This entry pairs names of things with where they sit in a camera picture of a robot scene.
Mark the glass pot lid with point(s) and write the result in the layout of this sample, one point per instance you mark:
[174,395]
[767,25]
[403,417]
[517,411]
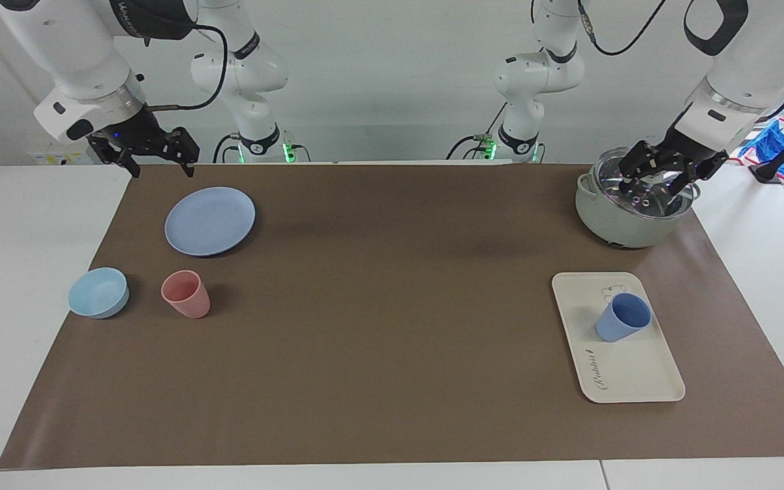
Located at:
[647,194]

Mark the blue cup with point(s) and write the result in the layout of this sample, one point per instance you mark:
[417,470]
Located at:
[620,323]

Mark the blue cloth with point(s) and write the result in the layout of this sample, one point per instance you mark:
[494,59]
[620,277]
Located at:
[770,143]

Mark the grey-green pot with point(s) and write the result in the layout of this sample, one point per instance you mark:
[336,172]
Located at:
[627,228]

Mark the pink cup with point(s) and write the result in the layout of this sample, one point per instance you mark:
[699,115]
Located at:
[188,299]

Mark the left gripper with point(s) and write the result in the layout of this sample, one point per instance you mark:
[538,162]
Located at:
[695,158]

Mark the blue plate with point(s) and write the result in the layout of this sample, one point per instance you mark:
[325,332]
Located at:
[209,221]

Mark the cream tray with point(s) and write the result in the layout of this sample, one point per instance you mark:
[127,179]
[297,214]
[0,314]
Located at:
[630,371]

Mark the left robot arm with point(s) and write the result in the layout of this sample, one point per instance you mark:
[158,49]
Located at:
[739,68]

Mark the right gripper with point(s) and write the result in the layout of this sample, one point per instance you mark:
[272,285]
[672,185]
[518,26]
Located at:
[135,131]

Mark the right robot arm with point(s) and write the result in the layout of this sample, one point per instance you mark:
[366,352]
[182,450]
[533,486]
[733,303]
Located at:
[72,47]

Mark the light blue bowl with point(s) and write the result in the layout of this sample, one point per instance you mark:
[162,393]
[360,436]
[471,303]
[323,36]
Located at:
[98,294]

